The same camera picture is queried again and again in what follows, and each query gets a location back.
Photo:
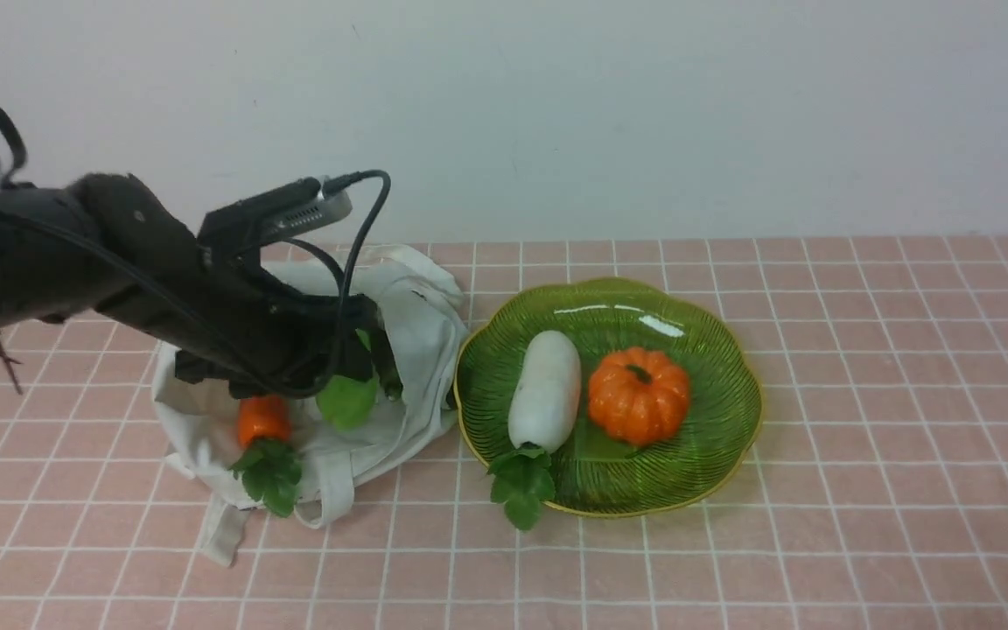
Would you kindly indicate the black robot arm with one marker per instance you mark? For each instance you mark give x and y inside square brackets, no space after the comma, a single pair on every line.
[63,251]

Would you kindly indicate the orange carrot with leaves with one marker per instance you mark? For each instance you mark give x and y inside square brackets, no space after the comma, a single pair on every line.
[270,468]

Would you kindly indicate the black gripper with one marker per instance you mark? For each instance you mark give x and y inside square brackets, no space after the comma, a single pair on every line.
[258,334]

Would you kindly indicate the white cloth bag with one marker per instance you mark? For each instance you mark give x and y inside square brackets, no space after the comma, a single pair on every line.
[419,303]

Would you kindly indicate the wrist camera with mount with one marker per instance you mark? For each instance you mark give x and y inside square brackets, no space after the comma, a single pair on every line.
[286,212]

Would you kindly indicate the orange pumpkin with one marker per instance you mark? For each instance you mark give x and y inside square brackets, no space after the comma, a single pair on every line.
[639,397]

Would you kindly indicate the green cucumber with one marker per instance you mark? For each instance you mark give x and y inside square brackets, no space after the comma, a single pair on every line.
[346,403]

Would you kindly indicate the green glass plate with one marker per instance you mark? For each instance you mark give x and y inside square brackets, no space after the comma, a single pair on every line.
[595,475]

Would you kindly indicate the white radish with leaves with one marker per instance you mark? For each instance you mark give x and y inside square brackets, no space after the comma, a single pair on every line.
[540,420]

